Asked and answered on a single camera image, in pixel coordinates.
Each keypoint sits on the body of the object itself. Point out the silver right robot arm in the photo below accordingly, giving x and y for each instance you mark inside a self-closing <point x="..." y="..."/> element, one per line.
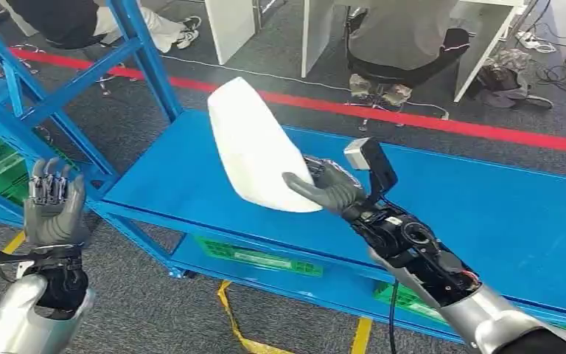
<point x="483" y="312"/>

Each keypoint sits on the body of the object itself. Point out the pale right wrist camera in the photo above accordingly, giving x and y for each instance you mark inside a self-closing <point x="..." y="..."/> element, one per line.
<point x="376" y="166"/>

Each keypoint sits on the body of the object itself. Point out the white curved plastic car part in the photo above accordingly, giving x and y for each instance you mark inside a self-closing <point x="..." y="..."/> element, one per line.
<point x="253" y="146"/>

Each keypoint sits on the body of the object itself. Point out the white desk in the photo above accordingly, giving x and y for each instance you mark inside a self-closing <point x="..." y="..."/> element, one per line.
<point x="317" y="34"/>
<point x="229" y="29"/>

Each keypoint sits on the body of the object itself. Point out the green plastic crate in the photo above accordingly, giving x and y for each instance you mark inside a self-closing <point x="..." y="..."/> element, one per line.
<point x="0" y="166"/>

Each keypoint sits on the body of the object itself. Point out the person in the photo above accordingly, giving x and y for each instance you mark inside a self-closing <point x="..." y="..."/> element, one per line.
<point x="58" y="19"/>
<point x="400" y="29"/>

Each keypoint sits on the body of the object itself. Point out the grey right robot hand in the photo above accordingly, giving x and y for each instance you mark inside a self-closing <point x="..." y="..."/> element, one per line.
<point x="334" y="193"/>

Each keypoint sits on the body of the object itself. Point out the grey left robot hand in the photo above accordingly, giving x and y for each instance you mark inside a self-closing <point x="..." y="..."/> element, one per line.
<point x="56" y="215"/>

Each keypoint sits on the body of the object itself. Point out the crumpled yellow tape strip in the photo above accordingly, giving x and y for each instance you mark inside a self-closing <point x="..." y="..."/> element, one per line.
<point x="229" y="312"/>

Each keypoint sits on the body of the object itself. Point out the white power strip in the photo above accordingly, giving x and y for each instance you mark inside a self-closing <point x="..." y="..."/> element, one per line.
<point x="527" y="39"/>

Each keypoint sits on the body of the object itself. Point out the red floor tape line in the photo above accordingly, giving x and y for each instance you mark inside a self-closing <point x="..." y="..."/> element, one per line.
<point x="458" y="127"/>

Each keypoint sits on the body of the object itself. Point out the grey bag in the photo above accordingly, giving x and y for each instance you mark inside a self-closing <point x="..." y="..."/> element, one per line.
<point x="500" y="78"/>

